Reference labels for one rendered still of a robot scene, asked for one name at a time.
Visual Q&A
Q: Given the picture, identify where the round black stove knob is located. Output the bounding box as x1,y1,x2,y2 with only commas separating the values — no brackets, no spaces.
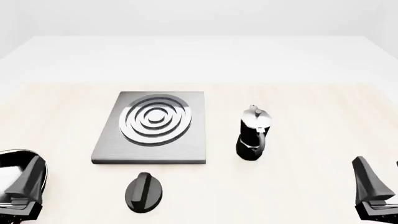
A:
124,172,164,213

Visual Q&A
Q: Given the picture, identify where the black and silver moka pot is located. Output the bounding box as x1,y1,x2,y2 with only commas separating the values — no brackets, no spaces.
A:
235,105,273,161

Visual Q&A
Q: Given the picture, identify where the flat black stove plate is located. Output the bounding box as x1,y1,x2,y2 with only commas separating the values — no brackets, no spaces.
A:
91,90,207,166

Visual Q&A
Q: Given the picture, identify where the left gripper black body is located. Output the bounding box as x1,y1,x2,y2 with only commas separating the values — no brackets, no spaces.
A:
0,197,43,224

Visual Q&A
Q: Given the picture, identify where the black frying pan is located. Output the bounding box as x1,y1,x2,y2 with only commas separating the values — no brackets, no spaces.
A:
0,148,49,203

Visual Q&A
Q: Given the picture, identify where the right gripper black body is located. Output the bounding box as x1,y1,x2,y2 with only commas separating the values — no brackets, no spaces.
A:
354,197,398,222

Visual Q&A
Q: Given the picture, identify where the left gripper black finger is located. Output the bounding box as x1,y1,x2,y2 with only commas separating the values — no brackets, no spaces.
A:
5,155,45,203

